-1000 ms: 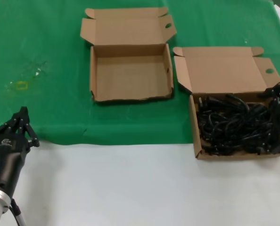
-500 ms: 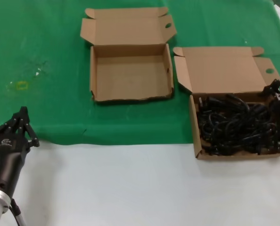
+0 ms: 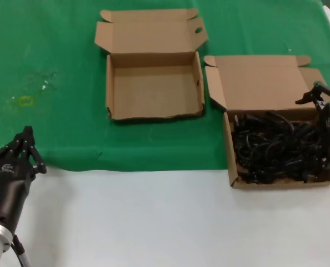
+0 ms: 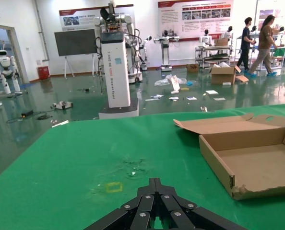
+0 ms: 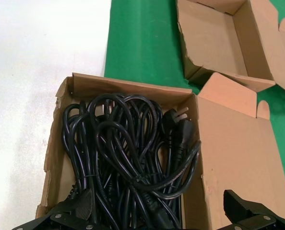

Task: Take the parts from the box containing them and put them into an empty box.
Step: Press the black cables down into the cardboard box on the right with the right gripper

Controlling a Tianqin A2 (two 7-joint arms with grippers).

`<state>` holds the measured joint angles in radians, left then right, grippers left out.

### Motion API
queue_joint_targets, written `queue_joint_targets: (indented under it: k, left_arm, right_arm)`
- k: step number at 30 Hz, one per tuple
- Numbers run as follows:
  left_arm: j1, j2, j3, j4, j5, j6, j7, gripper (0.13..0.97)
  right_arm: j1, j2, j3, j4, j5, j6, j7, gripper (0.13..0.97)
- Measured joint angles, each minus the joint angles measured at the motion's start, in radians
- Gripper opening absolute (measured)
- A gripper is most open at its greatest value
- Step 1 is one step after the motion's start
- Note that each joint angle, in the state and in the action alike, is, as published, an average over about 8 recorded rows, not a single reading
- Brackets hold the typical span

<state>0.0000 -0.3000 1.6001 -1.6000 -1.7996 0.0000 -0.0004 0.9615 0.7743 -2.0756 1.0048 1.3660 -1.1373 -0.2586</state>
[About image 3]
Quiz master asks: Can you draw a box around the green tablecloth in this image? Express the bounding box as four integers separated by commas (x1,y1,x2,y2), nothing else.
0,0,330,175

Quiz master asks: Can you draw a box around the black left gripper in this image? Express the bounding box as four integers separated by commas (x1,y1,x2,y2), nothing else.
0,125,48,235

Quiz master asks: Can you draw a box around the black power cable pile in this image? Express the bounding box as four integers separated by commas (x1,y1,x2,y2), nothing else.
233,110,328,185

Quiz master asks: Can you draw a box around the brown open cardboard box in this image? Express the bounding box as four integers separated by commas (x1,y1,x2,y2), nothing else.
203,55,330,190
94,8,209,124

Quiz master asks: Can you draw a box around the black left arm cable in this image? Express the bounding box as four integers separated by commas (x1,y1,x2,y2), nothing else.
11,235,32,267

